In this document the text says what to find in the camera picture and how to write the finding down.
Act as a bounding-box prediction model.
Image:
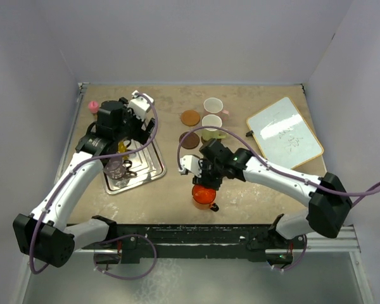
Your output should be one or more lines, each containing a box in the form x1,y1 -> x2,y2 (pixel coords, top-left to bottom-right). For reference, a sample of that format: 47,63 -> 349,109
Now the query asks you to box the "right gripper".
193,159 -> 225,190

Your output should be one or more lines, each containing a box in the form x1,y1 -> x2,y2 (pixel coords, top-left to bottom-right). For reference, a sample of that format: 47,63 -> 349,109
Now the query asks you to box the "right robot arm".
179,139 -> 353,248

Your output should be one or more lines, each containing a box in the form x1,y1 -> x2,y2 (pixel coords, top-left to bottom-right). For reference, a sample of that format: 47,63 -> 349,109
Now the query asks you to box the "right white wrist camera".
179,155 -> 201,177

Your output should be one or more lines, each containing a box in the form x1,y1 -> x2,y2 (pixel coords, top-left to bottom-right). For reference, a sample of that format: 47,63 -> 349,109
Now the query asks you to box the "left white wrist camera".
127,90 -> 155,121

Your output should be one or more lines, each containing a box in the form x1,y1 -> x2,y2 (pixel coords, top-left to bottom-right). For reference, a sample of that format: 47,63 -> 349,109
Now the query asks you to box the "white board wooden frame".
246,97 -> 324,169

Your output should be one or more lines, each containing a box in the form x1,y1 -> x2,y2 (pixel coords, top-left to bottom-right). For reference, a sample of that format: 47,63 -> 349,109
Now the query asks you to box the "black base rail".
85,224 -> 305,265

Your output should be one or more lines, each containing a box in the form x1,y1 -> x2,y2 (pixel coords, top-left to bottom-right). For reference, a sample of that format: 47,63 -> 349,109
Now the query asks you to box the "aluminium frame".
6,82 -> 374,304

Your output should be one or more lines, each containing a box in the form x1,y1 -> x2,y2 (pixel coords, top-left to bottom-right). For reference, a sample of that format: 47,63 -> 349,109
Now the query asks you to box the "yellow mug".
117,141 -> 131,154

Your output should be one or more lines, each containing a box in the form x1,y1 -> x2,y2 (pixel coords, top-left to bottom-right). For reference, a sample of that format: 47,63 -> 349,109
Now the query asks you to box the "pink mug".
203,98 -> 229,119

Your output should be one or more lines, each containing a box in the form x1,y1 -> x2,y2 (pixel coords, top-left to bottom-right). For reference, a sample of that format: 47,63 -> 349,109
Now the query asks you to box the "orange mug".
192,185 -> 219,212

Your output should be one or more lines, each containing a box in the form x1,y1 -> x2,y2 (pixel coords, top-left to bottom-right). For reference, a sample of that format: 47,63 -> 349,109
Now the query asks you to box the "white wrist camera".
179,155 -> 201,177
127,90 -> 155,121

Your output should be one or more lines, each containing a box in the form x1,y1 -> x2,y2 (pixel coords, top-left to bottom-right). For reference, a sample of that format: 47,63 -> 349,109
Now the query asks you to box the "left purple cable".
29,92 -> 159,280

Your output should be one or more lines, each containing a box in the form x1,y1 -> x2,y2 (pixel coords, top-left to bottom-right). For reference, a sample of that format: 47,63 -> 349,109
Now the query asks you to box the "light wood coaster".
180,110 -> 201,127

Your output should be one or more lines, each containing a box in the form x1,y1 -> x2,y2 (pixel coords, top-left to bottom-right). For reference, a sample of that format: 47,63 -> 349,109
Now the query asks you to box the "dark wood coaster top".
179,132 -> 200,149

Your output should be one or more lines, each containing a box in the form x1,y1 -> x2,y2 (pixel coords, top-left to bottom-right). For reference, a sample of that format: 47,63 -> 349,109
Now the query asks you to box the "pink cap bottle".
88,101 -> 99,115

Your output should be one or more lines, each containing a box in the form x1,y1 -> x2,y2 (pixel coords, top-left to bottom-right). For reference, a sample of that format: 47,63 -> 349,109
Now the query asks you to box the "purple cable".
176,126 -> 380,273
29,92 -> 159,280

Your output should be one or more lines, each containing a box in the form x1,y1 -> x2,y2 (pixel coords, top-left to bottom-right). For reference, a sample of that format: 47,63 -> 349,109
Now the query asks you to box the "green mug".
201,114 -> 226,142

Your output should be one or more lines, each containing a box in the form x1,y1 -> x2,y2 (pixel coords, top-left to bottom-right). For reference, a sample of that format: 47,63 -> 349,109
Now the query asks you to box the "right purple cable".
176,126 -> 380,273

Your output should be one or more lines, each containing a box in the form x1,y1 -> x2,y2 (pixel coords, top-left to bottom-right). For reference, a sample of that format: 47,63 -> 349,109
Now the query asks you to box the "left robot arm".
13,91 -> 158,274

